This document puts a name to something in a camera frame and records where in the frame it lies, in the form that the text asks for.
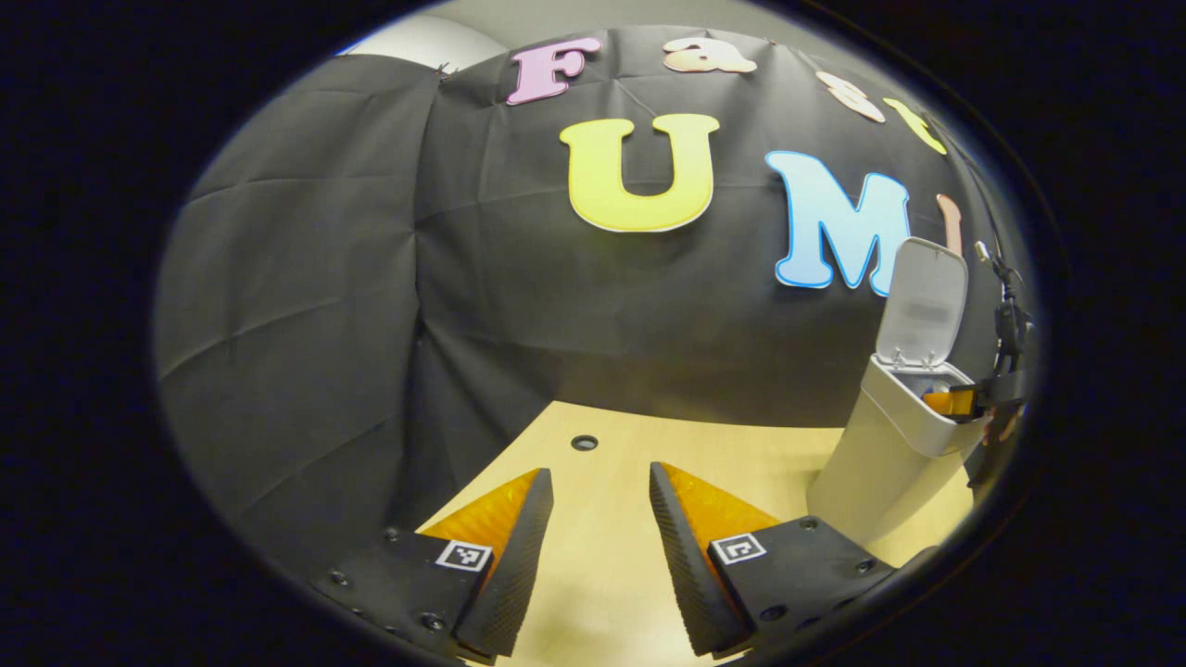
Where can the wooden desktop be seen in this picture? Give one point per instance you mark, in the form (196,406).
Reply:
(602,537)

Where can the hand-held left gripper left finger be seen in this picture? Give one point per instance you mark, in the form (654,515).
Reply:
(519,565)

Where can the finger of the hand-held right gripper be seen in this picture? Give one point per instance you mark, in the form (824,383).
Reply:
(950,402)

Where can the black round desk grommet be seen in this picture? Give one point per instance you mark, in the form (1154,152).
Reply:
(584,442)

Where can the black backdrop cloth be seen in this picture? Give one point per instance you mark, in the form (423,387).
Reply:
(556,315)

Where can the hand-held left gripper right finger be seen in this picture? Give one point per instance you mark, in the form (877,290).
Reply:
(681,565)

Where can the white desktop garbage bin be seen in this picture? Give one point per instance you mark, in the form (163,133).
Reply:
(862,463)

